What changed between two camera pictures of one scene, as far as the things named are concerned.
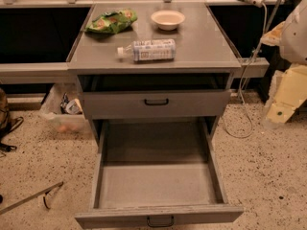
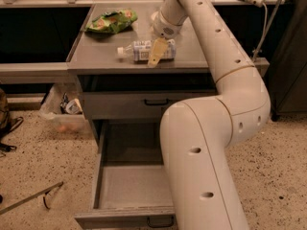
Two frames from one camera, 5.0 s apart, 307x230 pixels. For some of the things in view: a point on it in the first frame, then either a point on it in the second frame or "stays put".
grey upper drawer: (129, 96) stays put
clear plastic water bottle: (151, 50) stays put
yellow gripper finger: (290, 94) → (165, 31)
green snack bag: (112, 22) stays put
